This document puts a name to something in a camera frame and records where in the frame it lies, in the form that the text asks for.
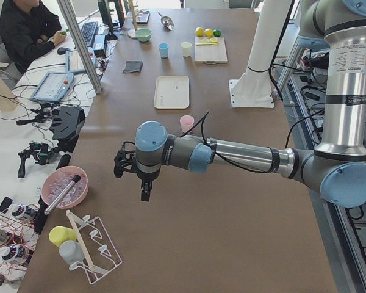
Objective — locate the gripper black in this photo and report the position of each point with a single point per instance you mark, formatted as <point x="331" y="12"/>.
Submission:
<point x="145" y="179"/>

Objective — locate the pink plastic cup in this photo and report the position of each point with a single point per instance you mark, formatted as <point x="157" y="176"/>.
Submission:
<point x="186" y="123"/>

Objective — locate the blue plastic cup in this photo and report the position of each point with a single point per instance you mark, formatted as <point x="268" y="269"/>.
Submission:
<point x="163" y="50"/>

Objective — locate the cream plastic cup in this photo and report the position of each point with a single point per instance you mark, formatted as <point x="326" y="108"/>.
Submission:
<point x="186" y="49"/>

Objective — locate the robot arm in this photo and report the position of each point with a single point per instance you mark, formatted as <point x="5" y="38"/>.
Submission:
<point x="335" y="168"/>

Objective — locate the cream rabbit tray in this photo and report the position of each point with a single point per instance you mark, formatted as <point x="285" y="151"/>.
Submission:
<point x="172" y="92"/>

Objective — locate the metal muddler in bowl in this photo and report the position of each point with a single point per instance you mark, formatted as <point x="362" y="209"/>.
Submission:
<point x="62" y="195"/>

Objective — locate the pink bowl with ice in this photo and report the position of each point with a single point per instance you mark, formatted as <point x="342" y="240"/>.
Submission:
<point x="56" y="182"/>

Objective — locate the grey cup on rack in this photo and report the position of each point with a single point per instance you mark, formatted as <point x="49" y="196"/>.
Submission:
<point x="71" y="252"/>

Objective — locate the yellow cup on rack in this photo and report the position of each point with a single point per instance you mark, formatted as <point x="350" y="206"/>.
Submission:
<point x="59" y="234"/>

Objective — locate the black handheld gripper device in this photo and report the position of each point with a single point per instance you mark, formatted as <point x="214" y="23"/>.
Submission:
<point x="41" y="152"/>

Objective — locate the dark grey folded cloth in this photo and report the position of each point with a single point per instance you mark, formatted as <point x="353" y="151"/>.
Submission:
<point x="132" y="66"/>

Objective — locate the blue teach pendant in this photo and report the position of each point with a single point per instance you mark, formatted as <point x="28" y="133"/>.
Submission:
<point x="73" y="62"/>
<point x="53" y="87"/>

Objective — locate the wooden cutting board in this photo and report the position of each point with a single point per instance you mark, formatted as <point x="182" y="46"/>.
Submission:
<point x="210" y="54"/>

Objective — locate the green bowl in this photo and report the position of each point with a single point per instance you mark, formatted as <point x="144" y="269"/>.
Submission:
<point x="143" y="35"/>

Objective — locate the wooden mug tree stand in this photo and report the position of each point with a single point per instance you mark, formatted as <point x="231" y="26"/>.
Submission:
<point x="132" y="33"/>

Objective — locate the yellow plastic knife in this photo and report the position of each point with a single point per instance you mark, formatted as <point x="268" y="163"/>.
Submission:
<point x="205" y="44"/>

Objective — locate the whole lemon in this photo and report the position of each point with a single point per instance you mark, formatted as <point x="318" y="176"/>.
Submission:
<point x="199" y="31"/>
<point x="209" y="32"/>

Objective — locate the metal scoop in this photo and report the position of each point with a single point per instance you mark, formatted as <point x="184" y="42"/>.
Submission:
<point x="166" y="21"/>

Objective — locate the black keyboard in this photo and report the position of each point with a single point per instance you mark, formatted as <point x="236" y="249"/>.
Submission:
<point x="88" y="31"/>

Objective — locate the green lime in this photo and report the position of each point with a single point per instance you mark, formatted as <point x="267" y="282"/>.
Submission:
<point x="217" y="32"/>

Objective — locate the seated person in black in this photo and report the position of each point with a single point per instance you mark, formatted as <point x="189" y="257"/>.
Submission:
<point x="29" y="30"/>

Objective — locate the white wire cup rack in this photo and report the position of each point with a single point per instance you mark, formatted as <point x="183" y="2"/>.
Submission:
<point x="100" y="256"/>

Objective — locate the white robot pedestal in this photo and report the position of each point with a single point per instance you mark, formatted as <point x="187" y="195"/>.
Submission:
<point x="253" y="89"/>

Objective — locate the aluminium frame post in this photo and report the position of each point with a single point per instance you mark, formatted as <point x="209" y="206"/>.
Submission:
<point x="69" y="16"/>

